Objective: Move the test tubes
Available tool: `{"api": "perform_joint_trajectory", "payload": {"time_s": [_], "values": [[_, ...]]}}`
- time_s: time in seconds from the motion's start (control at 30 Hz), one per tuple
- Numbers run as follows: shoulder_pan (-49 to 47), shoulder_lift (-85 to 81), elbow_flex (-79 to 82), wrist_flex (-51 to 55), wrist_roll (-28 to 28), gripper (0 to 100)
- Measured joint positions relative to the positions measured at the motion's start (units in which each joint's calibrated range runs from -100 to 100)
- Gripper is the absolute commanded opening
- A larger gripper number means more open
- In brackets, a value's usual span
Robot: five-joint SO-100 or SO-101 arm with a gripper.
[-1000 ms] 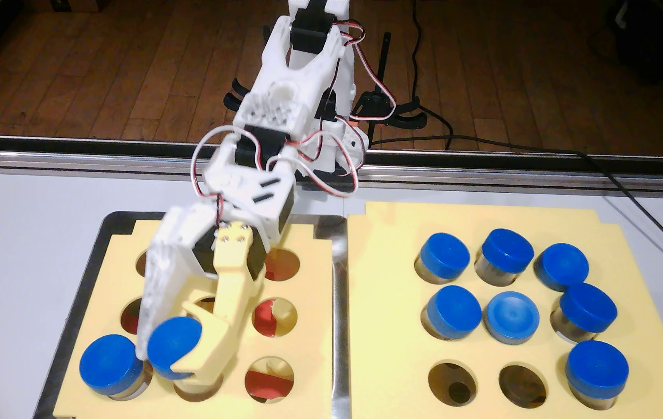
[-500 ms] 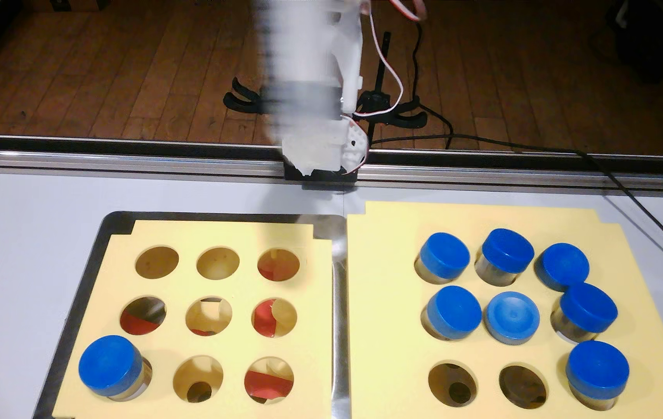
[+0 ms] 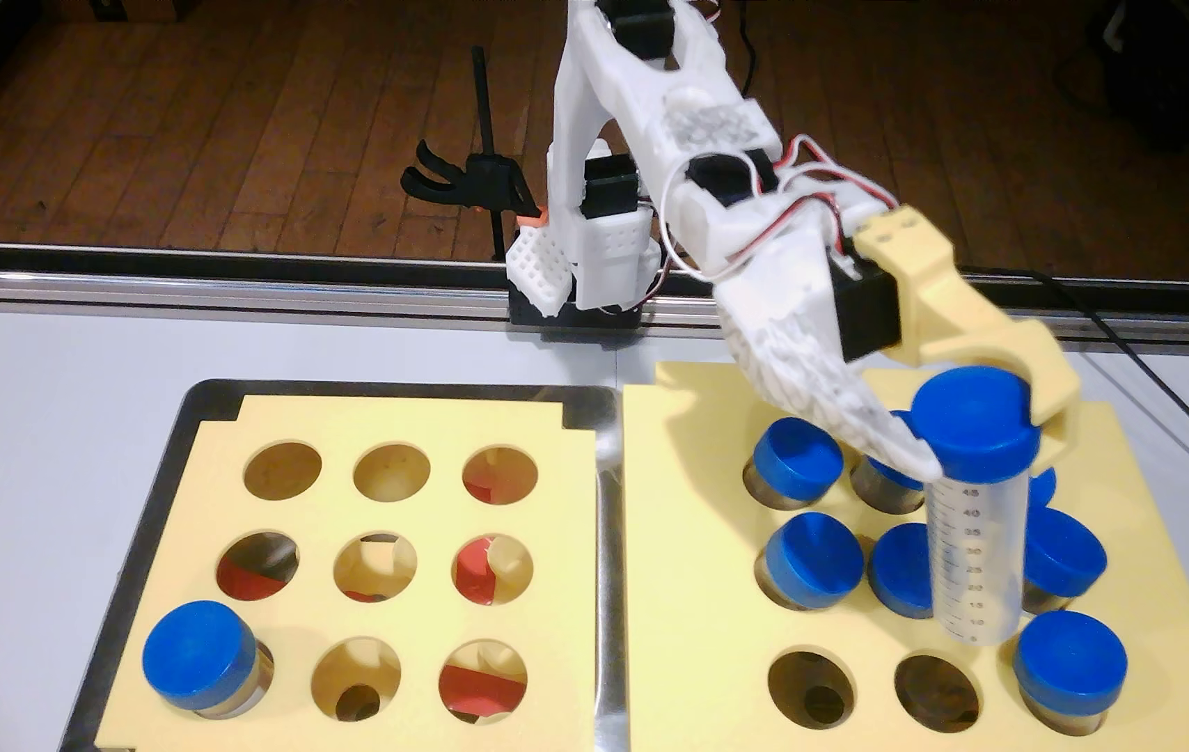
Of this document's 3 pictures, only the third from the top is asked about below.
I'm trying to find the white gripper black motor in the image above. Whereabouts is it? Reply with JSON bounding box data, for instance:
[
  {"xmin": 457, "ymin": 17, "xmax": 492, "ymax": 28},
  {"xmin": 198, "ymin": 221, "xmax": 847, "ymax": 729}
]
[{"xmin": 711, "ymin": 203, "xmax": 1082, "ymax": 484}]

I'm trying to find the yellow foam tube rack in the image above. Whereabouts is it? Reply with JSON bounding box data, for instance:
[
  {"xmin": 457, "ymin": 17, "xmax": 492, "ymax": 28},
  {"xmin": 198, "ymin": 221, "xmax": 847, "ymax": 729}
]
[
  {"xmin": 620, "ymin": 360, "xmax": 1189, "ymax": 752},
  {"xmin": 93, "ymin": 395, "xmax": 601, "ymax": 752}
]

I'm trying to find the black bag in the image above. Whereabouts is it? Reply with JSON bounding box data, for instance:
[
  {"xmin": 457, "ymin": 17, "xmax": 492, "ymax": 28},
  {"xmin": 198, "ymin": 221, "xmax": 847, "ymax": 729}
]
[{"xmin": 1052, "ymin": 0, "xmax": 1189, "ymax": 152}]

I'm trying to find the black bar clamp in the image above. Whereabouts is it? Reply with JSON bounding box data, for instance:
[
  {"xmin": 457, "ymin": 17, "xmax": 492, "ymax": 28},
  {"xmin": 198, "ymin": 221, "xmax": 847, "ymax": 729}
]
[{"xmin": 401, "ymin": 45, "xmax": 549, "ymax": 263}]

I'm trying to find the red rack under foam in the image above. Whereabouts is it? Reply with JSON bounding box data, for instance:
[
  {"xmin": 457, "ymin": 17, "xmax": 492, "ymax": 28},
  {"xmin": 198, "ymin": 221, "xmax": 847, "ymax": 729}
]
[{"xmin": 216, "ymin": 460, "xmax": 538, "ymax": 724}]

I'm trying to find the steel tray with black rim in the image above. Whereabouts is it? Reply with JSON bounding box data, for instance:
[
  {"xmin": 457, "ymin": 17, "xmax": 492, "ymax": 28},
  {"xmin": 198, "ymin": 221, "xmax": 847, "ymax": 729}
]
[{"xmin": 56, "ymin": 378, "xmax": 629, "ymax": 752}]

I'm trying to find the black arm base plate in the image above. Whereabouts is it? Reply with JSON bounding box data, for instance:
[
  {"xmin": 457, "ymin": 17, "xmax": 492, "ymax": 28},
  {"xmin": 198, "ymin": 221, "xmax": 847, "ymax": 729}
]
[{"xmin": 507, "ymin": 284, "xmax": 644, "ymax": 346}]

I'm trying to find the aluminium table edge rail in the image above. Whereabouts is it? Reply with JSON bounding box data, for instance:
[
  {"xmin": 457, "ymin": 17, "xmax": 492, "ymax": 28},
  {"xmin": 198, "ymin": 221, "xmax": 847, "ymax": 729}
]
[{"xmin": 0, "ymin": 240, "xmax": 1189, "ymax": 348}]

